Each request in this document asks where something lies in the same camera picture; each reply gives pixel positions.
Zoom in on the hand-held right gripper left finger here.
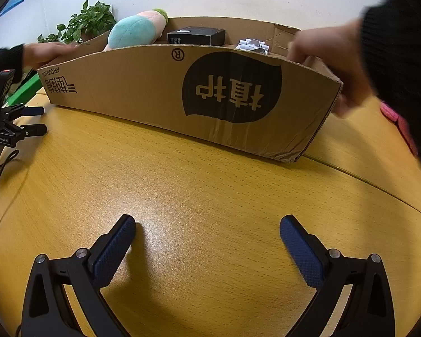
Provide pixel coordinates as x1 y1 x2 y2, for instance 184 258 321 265
21 214 137 337

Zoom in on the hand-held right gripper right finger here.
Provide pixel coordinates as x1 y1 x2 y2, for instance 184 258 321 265
279 214 396 337

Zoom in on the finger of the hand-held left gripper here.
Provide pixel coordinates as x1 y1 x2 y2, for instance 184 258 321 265
2 104 45 117
5 123 48 142

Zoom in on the brown cardboard box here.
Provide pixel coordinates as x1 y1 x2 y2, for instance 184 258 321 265
37 16 344 164

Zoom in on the pink and teal plush toy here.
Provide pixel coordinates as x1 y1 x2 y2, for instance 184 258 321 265
103 8 169 52

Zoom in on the white phone case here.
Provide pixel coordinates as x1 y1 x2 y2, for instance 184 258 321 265
235 37 270 55

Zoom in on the person's left forearm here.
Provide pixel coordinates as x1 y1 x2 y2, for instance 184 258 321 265
0 44 26 85

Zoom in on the person's right forearm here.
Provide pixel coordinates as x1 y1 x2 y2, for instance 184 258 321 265
359 0 421 171

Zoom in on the person's left hand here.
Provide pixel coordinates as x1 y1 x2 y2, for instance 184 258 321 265
22 41 80 67

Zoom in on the person's right hand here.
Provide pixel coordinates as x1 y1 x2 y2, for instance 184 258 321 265
287 19 380 119

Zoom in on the green potted plant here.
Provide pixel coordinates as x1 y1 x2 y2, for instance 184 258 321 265
37 0 117 45

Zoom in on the small black box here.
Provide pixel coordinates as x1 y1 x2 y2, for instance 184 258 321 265
167 26 227 46

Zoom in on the green curved chair frame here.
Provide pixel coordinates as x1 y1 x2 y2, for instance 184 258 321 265
6 68 43 105

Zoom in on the blue wall poster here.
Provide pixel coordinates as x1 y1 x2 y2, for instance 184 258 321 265
0 0 26 19

